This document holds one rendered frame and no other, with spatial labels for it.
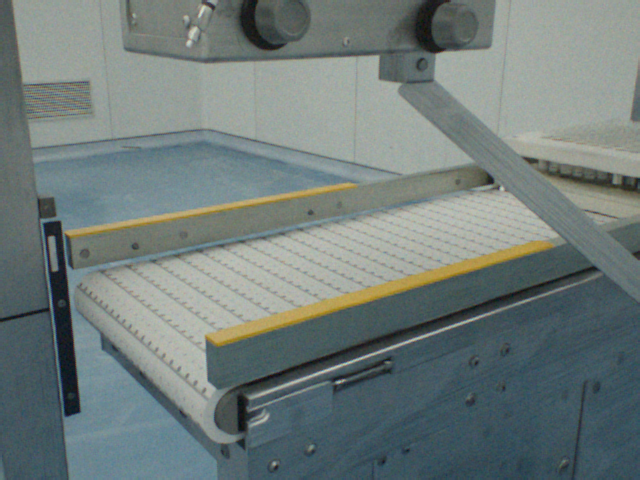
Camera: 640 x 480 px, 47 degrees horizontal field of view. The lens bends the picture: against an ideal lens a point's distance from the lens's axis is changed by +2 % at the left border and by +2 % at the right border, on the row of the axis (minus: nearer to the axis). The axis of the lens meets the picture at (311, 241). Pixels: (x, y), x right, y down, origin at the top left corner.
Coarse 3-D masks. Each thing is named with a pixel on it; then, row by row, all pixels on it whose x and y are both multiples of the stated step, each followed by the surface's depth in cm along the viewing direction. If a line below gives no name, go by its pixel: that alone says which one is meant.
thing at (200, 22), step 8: (208, 0) 33; (216, 0) 33; (200, 8) 33; (208, 8) 33; (200, 16) 33; (208, 16) 33; (192, 24) 33; (200, 24) 33; (192, 32) 33; (200, 32) 33; (192, 40) 33; (192, 48) 33
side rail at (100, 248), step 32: (352, 192) 85; (384, 192) 88; (416, 192) 91; (448, 192) 95; (160, 224) 71; (192, 224) 73; (224, 224) 75; (256, 224) 78; (288, 224) 80; (96, 256) 68; (128, 256) 70
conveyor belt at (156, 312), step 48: (480, 192) 97; (288, 240) 77; (336, 240) 77; (384, 240) 77; (432, 240) 77; (480, 240) 77; (528, 240) 77; (96, 288) 65; (144, 288) 64; (192, 288) 64; (240, 288) 64; (288, 288) 64; (336, 288) 64; (144, 336) 56; (192, 336) 55; (192, 384) 50; (240, 384) 49
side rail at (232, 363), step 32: (608, 224) 71; (544, 256) 64; (576, 256) 67; (416, 288) 55; (448, 288) 57; (480, 288) 60; (512, 288) 62; (320, 320) 50; (352, 320) 52; (384, 320) 54; (416, 320) 56; (224, 352) 46; (256, 352) 47; (288, 352) 49; (320, 352) 51; (224, 384) 46
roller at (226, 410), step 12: (228, 396) 49; (240, 396) 49; (216, 408) 49; (228, 408) 49; (240, 408) 49; (216, 420) 49; (228, 420) 49; (240, 420) 49; (228, 432) 49; (240, 432) 50
